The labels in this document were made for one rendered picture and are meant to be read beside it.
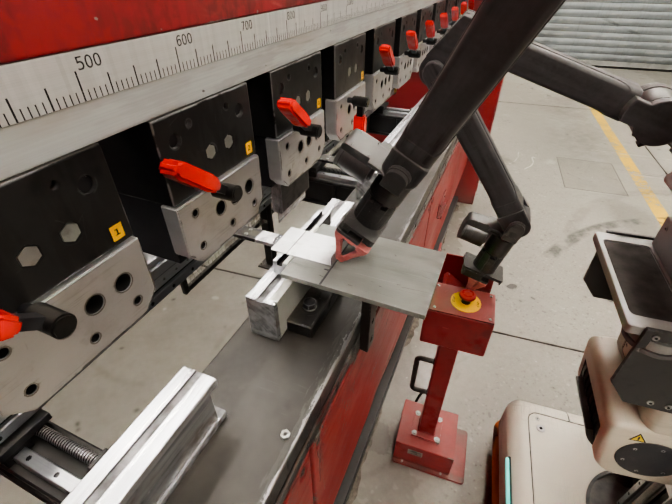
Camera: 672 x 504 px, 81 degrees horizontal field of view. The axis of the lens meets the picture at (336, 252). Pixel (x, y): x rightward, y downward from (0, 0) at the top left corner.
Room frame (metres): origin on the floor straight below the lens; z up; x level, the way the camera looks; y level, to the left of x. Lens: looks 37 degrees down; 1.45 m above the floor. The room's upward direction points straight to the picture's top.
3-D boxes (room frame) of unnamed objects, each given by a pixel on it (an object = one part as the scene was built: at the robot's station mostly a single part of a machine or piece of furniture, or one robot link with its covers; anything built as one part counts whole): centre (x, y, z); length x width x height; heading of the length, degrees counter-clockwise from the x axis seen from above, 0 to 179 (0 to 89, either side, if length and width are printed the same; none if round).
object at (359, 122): (0.75, -0.04, 1.20); 0.04 x 0.02 x 0.10; 67
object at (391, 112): (2.02, -0.11, 0.81); 0.64 x 0.08 x 0.14; 67
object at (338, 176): (1.33, 0.19, 0.81); 0.64 x 0.08 x 0.14; 67
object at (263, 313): (0.68, 0.06, 0.92); 0.39 x 0.06 x 0.10; 157
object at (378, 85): (0.97, -0.07, 1.26); 0.15 x 0.09 x 0.17; 157
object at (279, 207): (0.63, 0.08, 1.13); 0.10 x 0.02 x 0.10; 157
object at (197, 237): (0.42, 0.17, 1.26); 0.15 x 0.09 x 0.17; 157
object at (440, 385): (0.74, -0.32, 0.39); 0.05 x 0.05 x 0.54; 71
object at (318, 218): (0.66, 0.07, 0.99); 0.20 x 0.03 x 0.03; 157
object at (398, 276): (0.57, -0.06, 1.00); 0.26 x 0.18 x 0.01; 67
